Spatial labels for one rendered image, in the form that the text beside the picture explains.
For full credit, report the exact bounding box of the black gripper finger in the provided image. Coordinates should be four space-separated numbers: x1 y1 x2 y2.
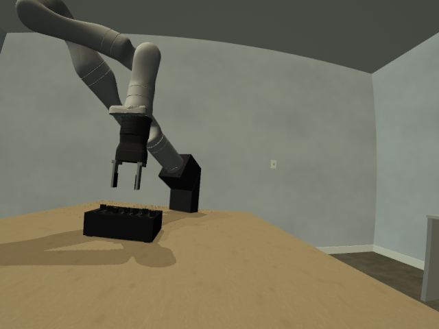
134 162 146 190
110 160 123 188

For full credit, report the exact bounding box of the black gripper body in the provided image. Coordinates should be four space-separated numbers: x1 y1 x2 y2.
109 95 153 164

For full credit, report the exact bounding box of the black lighting desk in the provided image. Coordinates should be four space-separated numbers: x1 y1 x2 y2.
83 204 163 243

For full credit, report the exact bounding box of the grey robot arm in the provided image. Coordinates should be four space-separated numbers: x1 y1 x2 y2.
16 0 183 173

